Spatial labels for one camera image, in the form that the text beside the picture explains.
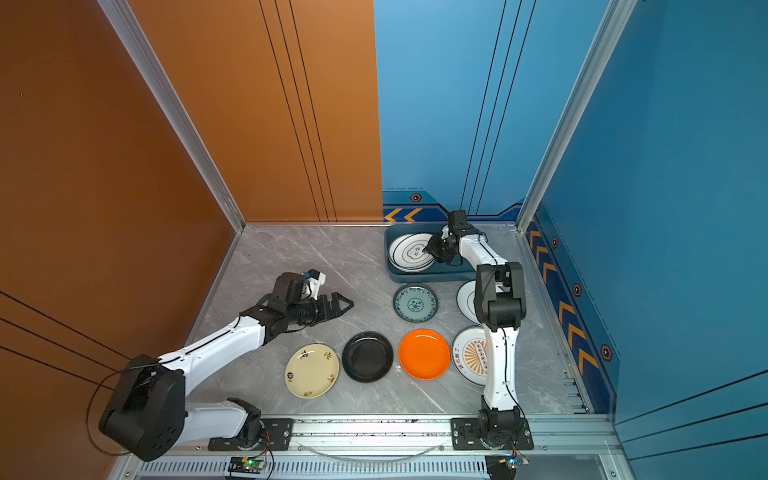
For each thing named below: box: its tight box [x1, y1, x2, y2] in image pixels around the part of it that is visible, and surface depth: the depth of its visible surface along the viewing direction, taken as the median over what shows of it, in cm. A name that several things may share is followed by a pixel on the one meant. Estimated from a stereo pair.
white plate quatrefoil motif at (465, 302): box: [456, 280, 481, 325], surface depth 98 cm
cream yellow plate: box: [284, 343, 340, 400], surface depth 85 cm
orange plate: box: [399, 329, 451, 381], surface depth 87 cm
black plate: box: [342, 331, 394, 383], surface depth 87 cm
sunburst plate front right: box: [452, 325, 488, 386], surface depth 88 cm
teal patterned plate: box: [393, 283, 439, 323], surface depth 99 cm
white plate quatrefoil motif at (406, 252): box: [389, 233, 435, 272], surface depth 110 cm
